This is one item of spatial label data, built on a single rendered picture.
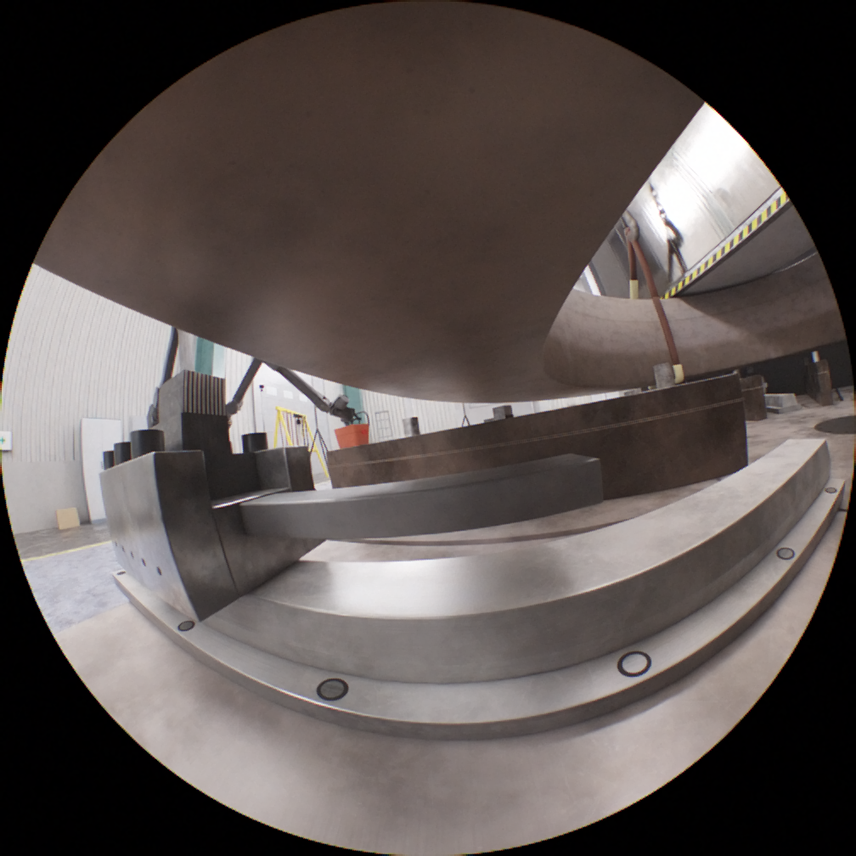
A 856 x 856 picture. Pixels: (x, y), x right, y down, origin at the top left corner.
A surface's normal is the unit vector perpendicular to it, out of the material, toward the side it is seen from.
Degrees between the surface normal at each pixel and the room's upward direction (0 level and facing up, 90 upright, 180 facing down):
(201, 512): 90
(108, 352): 90
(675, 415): 90
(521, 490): 90
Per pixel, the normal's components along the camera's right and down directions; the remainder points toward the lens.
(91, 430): 0.97, -0.17
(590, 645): -0.16, -0.03
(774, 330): -0.89, 0.12
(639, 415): -0.52, 0.04
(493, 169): 0.16, 0.99
